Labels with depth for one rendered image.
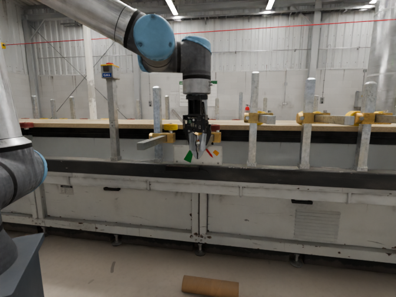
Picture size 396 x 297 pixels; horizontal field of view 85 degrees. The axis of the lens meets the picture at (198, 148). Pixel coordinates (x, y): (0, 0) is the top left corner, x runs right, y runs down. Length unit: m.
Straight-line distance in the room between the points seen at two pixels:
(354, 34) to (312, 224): 8.39
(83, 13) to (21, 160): 0.45
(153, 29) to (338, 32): 8.92
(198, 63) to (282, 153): 0.85
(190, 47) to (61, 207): 1.63
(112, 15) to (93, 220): 1.55
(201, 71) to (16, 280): 0.69
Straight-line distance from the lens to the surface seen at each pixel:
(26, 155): 0.82
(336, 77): 9.08
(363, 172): 1.26
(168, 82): 8.56
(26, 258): 0.77
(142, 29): 0.55
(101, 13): 0.59
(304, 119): 1.14
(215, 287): 1.35
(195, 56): 0.69
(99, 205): 1.80
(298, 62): 8.72
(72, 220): 1.97
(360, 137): 1.25
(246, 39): 8.61
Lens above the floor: 0.97
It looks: 9 degrees down
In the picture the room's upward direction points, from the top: straight up
